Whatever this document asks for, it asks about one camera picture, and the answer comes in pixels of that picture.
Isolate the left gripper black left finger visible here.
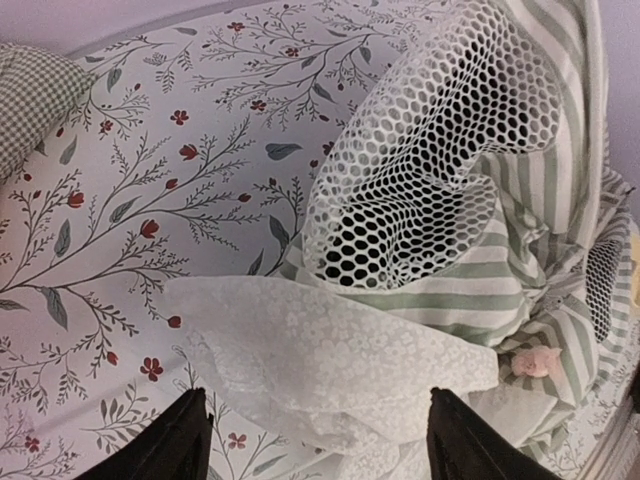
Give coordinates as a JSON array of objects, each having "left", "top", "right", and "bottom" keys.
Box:
[{"left": 77, "top": 388, "right": 213, "bottom": 480}]

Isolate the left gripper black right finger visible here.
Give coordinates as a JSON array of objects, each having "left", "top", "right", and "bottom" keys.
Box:
[{"left": 426, "top": 388, "right": 559, "bottom": 480}]

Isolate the green striped pet tent fabric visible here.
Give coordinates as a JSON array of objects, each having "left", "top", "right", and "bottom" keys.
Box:
[{"left": 166, "top": 1, "right": 630, "bottom": 479}]

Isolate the green checkered cushion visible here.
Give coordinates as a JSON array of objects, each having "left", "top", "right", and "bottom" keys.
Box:
[{"left": 1, "top": 44, "right": 95, "bottom": 182}]

